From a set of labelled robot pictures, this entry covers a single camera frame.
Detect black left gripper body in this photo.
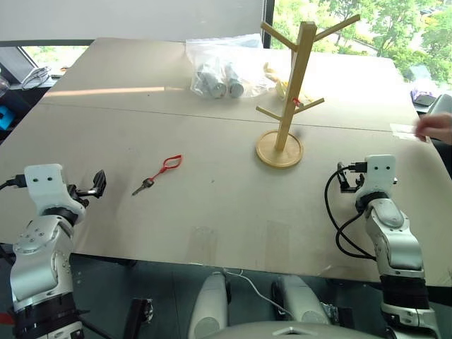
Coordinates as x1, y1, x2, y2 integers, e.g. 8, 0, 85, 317
66, 183, 91, 208

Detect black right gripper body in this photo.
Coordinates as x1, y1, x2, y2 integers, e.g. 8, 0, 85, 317
350, 170, 367, 194

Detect person's bare hand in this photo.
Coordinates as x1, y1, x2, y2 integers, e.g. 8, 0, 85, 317
415, 112, 452, 145

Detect white paper slip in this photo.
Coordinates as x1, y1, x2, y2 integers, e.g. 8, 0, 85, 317
390, 123, 424, 139

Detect wooden tree hanger stand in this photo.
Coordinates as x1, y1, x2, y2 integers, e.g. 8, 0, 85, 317
255, 13, 361, 170

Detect yellow items in clear wrap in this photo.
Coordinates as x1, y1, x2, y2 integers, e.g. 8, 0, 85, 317
263, 61, 315, 104

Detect blue box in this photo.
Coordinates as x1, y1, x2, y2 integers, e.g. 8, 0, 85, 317
0, 107, 16, 131

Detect dark pouch with purple print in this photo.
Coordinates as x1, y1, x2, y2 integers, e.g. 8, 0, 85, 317
410, 88, 437, 108

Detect silver robot right leg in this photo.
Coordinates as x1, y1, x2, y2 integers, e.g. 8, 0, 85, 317
278, 274, 331, 326

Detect grey robot torso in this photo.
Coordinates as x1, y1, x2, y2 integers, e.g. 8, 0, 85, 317
210, 320, 357, 339

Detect clear plastic bag of cans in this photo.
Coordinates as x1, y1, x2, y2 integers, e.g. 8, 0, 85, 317
184, 33, 269, 101

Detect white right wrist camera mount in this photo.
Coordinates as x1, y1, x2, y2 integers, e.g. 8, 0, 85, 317
360, 154, 397, 197

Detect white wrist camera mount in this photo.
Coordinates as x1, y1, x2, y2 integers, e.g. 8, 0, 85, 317
23, 163, 86, 216
360, 154, 397, 197

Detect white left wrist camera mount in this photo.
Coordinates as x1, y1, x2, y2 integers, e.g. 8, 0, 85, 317
23, 163, 86, 216

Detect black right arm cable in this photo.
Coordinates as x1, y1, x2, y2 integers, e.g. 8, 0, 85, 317
324, 161, 378, 261

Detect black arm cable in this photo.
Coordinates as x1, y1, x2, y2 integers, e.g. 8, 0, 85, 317
324, 161, 378, 261
0, 175, 28, 191

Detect silver key with red strap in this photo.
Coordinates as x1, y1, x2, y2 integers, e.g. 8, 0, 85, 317
131, 153, 184, 197

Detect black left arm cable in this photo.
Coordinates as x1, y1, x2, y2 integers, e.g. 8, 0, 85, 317
0, 175, 28, 191

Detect white coiled cable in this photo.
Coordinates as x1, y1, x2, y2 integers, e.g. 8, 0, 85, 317
20, 65, 52, 90

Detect thin white cable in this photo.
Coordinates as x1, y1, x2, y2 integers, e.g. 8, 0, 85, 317
224, 268, 292, 316

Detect black window frame post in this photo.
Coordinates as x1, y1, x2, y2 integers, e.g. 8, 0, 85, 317
262, 0, 276, 49

